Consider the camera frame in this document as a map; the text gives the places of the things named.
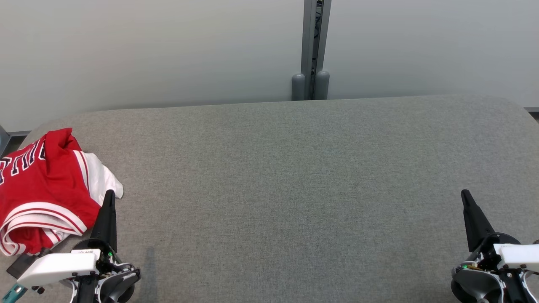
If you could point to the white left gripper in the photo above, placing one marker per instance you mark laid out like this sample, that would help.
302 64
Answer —
59 267

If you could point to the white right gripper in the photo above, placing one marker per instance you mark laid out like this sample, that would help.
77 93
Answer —
520 254

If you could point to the red white basketball jersey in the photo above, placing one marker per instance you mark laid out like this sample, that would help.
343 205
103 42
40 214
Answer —
42 189

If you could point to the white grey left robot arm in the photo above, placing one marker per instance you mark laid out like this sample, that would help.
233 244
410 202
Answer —
122 286

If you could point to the grey fabric sofa surface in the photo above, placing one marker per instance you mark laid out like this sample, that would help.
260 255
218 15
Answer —
294 189

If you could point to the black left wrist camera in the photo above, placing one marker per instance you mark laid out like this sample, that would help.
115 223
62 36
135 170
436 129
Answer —
21 265

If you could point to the teal left camera connector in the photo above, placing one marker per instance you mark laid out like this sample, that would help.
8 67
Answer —
14 291

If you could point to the grey cylindrical post cap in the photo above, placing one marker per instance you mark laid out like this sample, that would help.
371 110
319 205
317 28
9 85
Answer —
322 84
298 86

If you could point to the grey metal partition post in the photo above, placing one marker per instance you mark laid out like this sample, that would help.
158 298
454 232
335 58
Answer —
315 38

